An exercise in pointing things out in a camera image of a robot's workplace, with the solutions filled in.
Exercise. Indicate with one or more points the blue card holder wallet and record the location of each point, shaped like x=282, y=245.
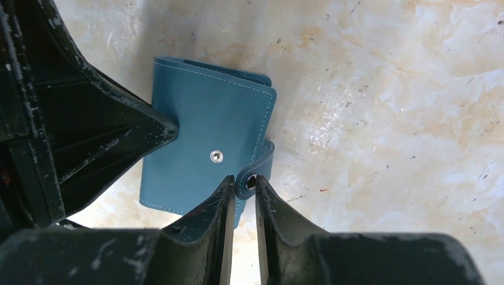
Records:
x=222, y=116

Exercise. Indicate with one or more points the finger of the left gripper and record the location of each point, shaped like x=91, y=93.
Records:
x=68, y=131

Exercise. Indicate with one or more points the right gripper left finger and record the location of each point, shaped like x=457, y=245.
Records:
x=195, y=249

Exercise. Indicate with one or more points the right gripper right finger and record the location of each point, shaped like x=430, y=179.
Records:
x=293, y=250

